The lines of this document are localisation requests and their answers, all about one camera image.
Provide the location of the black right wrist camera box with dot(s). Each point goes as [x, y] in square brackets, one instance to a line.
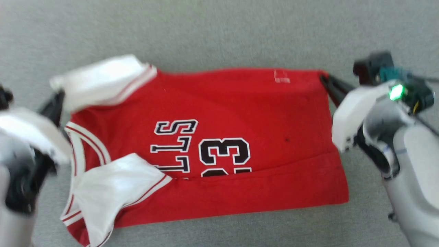
[372, 68]

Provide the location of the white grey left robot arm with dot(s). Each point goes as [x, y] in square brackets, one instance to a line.
[13, 226]

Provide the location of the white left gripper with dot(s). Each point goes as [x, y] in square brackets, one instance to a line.
[31, 128]

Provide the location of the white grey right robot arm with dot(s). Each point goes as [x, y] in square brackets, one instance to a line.
[418, 164]

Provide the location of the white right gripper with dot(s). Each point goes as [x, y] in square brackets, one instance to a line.
[353, 113]

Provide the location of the red and white basketball jersey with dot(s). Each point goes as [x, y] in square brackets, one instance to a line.
[240, 103]

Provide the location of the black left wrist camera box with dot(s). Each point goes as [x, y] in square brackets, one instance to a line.
[4, 97]

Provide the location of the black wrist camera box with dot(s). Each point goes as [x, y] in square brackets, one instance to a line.
[372, 68]
[4, 97]

